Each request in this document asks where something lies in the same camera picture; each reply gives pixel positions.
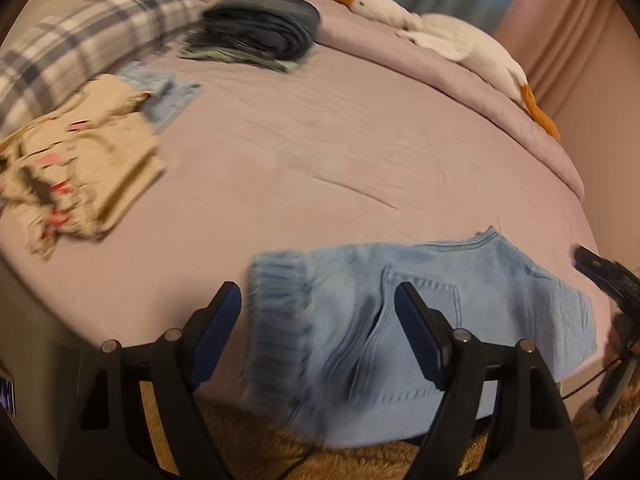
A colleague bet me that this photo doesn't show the white goose plush toy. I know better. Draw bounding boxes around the white goose plush toy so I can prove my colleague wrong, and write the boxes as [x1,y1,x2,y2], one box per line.
[330,0,562,141]

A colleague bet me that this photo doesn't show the dark folded denim pants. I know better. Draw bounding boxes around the dark folded denim pants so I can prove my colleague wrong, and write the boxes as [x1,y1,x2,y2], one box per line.
[200,0,321,63]

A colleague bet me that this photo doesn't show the cream printed garment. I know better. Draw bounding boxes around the cream printed garment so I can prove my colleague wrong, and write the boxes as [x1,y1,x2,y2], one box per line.
[0,74,167,261]

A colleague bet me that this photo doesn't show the green folded garment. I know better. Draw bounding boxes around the green folded garment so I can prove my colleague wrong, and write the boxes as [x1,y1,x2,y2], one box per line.
[179,42,303,75]

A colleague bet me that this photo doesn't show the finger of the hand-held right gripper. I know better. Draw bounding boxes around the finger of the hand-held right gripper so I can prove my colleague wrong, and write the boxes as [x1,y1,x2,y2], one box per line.
[574,244,640,306]

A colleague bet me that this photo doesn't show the small light blue garment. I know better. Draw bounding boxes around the small light blue garment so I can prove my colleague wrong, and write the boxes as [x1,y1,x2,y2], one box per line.
[117,62,203,133]

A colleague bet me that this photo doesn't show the pink duvet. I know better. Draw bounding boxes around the pink duvet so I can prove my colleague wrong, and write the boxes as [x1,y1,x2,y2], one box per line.
[137,0,586,201]

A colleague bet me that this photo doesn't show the plaid pillow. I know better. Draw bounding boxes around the plaid pillow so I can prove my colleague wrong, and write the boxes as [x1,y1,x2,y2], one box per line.
[0,0,206,133]

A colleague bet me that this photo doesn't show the brown shaggy rug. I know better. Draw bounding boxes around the brown shaggy rug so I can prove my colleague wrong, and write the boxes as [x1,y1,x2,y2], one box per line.
[135,380,640,480]

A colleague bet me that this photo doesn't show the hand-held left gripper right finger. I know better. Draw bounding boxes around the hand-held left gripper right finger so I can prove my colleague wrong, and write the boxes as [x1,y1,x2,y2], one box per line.
[394,281,586,480]

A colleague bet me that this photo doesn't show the black cable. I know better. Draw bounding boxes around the black cable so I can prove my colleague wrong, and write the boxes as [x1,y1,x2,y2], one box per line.
[560,362,616,402]

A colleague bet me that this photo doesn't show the light blue denim pants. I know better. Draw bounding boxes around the light blue denim pants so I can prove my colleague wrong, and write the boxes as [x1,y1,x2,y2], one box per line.
[240,225,598,448]

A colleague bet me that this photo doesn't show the bed with pink sheet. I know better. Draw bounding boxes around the bed with pink sheet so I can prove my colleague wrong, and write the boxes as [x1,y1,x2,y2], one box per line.
[0,0,601,436]

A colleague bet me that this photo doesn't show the lit screen device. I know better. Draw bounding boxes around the lit screen device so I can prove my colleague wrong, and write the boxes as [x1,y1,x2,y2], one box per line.
[0,372,17,415]

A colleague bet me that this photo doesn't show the beige curtain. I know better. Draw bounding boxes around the beige curtain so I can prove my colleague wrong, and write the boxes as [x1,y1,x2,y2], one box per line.
[492,0,640,131]

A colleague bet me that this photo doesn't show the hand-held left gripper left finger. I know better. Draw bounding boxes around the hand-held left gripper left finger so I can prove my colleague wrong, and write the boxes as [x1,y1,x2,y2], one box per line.
[57,281,242,480]

